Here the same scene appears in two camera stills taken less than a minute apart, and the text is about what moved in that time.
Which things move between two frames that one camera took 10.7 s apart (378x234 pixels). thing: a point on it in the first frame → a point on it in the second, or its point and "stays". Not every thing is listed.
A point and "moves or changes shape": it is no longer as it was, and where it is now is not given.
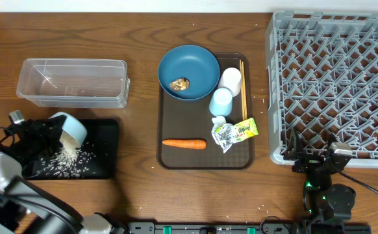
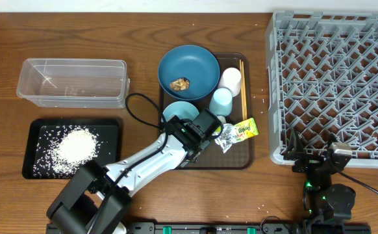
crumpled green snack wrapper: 226,134 stays
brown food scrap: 180,84 stays
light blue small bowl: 73,132 → 182,110
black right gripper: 308,160 stays
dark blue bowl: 193,62 stays
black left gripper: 39,132 → 205,141
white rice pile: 70,161 moves or changes shape
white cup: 230,79 stays
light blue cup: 221,103 stays
